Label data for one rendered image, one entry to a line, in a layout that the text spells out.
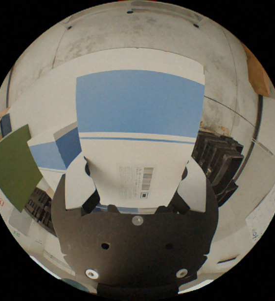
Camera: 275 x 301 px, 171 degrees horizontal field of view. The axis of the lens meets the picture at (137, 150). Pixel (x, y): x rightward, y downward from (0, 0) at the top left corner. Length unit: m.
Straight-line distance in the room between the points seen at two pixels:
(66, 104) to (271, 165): 2.67
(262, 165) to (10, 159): 2.92
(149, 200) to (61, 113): 0.26
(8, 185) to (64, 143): 0.31
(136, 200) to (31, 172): 0.41
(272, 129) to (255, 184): 1.17
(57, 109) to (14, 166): 0.26
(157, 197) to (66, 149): 0.17
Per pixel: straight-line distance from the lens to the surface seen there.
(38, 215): 0.66
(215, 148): 0.67
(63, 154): 0.18
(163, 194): 0.15
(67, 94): 0.25
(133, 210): 0.30
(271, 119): 2.48
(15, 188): 0.43
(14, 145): 0.41
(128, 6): 1.53
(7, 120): 0.74
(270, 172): 2.52
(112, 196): 0.15
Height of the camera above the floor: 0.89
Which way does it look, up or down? 61 degrees down
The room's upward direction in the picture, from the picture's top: 180 degrees clockwise
